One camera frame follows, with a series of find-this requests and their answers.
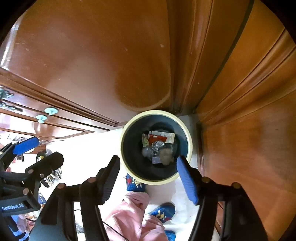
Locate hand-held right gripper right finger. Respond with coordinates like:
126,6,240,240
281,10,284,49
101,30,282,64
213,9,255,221
176,155,269,241

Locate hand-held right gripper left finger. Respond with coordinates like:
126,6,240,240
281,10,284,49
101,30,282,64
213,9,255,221
40,155,121,241

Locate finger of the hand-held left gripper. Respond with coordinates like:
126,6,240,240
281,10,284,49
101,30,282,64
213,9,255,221
22,152,64,200
0,136,39,172

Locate cream rimmed blue trash bin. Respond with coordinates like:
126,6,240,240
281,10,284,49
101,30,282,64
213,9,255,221
120,109,193,185

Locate bunch of metal keys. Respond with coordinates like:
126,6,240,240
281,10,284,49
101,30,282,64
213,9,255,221
42,168,63,188

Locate blue knitted slipper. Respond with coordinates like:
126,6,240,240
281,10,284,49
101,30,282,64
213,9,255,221
148,203,176,224
126,173,146,193

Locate wooden drawer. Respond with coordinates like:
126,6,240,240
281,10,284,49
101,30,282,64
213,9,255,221
0,97,109,131
0,113,93,141

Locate brown crumpled paper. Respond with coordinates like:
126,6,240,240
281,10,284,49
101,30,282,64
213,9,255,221
159,148,175,165

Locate pink pants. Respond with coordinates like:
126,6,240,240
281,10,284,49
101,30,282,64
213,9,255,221
102,192,169,241

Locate crumpled silver foil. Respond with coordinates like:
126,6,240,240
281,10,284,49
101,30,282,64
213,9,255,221
151,141,166,153

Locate grey crumpled lump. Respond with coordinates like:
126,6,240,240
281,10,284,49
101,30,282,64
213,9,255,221
142,147,155,158

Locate white plastic wrapper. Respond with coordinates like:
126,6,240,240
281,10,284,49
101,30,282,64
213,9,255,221
151,130,175,142

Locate red snack packet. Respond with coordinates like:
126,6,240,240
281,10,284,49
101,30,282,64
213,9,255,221
148,134,168,144

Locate brown wooden cabinet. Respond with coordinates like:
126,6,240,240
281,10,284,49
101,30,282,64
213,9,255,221
194,0,296,241

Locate brown wooden wardrobe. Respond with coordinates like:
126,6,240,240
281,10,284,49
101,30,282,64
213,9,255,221
0,0,208,142

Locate black looped strap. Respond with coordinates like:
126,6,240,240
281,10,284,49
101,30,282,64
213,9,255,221
35,151,50,164

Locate ornate brass handle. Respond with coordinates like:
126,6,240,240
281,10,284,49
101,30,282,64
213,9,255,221
0,100,23,113
0,87,14,100

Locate thin black cable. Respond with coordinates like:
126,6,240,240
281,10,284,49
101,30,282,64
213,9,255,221
74,209,130,241

